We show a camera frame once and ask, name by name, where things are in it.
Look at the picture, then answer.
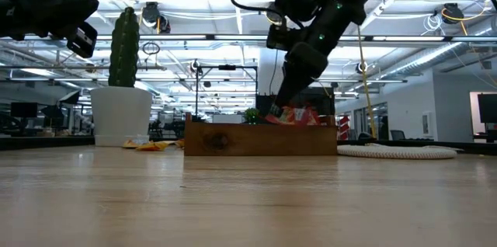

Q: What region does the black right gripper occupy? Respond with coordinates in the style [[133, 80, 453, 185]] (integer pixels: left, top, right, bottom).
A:
[[271, 5, 360, 118]]

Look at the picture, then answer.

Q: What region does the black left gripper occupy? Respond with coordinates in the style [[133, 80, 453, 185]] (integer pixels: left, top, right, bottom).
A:
[[0, 0, 100, 60]]

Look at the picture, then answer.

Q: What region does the wooden three-compartment tray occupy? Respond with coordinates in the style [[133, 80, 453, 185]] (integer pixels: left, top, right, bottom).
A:
[[183, 113, 339, 158]]

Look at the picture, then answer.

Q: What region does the yellow tea packet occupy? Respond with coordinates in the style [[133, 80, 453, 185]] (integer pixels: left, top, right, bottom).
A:
[[134, 140, 172, 152]]

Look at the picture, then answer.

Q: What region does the white building pillar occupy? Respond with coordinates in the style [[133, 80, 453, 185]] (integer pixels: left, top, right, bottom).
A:
[[258, 47, 288, 96]]

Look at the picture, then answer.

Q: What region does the small green plant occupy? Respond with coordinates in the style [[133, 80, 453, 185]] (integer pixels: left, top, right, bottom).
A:
[[243, 107, 260, 124]]

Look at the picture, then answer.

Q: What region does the red white striped object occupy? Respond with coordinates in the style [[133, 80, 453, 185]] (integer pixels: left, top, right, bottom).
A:
[[339, 114, 351, 141]]

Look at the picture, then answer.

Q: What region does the green cactus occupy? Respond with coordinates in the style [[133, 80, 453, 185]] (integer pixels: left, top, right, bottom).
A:
[[107, 5, 141, 88]]

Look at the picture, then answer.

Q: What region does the black tilted monitor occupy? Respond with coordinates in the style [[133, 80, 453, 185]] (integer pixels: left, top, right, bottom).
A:
[[58, 89, 82, 106]]

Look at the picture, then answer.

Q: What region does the black desk monitor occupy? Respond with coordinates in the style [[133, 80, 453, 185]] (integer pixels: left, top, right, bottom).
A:
[[10, 102, 39, 119]]

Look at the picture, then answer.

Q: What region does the white hexagonal plant pot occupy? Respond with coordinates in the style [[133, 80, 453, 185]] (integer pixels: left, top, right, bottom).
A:
[[89, 85, 154, 148]]

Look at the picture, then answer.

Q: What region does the round woven placemat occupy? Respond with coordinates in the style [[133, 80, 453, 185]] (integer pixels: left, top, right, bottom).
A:
[[336, 143, 465, 161]]

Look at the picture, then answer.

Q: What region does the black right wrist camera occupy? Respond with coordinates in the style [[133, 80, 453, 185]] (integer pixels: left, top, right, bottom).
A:
[[266, 24, 298, 52]]

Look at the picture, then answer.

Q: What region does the black metal stand frame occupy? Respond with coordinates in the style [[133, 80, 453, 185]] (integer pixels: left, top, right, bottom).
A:
[[193, 64, 259, 120]]

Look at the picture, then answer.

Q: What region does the yellow hanging cable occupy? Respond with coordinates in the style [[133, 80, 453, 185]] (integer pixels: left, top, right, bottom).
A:
[[356, 25, 377, 139]]

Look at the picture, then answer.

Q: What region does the hanging black cable loop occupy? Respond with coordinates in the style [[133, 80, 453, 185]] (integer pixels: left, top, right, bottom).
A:
[[141, 41, 162, 56]]

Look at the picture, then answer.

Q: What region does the black ceiling cable reel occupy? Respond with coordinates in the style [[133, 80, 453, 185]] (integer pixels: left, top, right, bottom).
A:
[[440, 2, 467, 26], [141, 1, 172, 34]]

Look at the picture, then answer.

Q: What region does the black aluminium table frame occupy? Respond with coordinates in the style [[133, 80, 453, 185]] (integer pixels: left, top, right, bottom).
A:
[[0, 134, 497, 155]]

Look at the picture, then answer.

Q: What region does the silver ventilation duct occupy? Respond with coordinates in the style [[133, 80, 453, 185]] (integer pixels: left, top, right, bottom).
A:
[[382, 41, 471, 81]]

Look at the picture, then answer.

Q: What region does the black wall monitor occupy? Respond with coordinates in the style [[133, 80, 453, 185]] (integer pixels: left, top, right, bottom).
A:
[[477, 93, 497, 124]]

